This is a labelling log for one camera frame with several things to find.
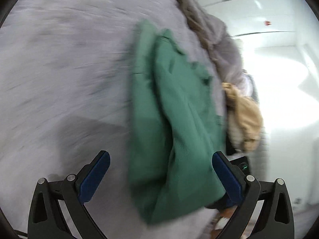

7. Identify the tan knitted garment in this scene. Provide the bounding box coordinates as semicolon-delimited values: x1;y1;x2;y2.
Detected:
222;83;263;153

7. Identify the green work jacket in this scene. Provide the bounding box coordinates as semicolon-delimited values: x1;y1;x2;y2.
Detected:
129;21;225;225

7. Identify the lavender quilted bedspread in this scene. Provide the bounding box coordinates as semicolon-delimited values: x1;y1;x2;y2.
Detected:
1;0;217;238

